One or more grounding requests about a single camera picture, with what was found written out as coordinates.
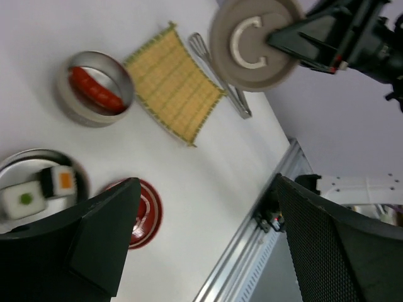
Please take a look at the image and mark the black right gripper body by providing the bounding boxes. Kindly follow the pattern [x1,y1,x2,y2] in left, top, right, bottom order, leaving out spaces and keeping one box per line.
[306,1,402,84]

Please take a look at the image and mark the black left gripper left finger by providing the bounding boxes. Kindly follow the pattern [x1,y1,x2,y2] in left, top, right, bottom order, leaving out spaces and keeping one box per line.
[1,177,141,301]

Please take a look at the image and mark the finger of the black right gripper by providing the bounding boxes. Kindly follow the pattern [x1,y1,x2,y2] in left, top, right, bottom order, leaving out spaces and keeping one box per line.
[267,15,348,74]

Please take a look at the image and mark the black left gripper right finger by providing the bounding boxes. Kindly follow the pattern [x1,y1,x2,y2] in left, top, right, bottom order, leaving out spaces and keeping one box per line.
[276,175,402,301]

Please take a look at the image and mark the beige round lid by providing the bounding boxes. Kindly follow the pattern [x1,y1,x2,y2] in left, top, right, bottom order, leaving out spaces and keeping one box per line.
[208,1,305,92]

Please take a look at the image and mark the orange sushi roll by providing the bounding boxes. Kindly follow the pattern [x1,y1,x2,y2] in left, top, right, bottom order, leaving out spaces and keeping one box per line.
[37,165,77,199]

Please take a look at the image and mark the steel tongs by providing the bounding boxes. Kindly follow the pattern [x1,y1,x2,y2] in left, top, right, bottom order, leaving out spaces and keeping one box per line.
[188,32,253,120]

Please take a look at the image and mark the red food piece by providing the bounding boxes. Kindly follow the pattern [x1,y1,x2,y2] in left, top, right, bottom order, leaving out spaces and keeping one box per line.
[70,67,127,115]

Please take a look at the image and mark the red round lid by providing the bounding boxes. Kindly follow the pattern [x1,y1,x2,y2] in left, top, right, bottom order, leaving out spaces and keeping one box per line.
[100,177,164,250]

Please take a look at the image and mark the red steel container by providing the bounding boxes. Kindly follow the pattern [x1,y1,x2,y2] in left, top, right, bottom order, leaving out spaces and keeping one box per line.
[1,148,89,234]

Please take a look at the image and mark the bamboo mat tray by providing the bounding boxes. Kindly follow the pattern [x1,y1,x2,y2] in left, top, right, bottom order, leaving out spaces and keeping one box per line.
[123,22,226,146]

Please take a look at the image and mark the beige steel container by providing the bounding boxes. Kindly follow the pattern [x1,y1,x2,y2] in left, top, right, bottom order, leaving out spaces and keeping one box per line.
[55,51,135,128]

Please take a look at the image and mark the slotted cable duct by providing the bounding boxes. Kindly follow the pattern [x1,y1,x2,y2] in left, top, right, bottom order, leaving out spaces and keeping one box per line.
[229,231,280,302]

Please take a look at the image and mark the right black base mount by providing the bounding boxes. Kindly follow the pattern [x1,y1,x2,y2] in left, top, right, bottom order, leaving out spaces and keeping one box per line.
[254,186,285,233]

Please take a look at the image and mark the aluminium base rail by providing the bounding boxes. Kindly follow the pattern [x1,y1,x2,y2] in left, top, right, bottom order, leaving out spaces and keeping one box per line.
[194,138,312,301]

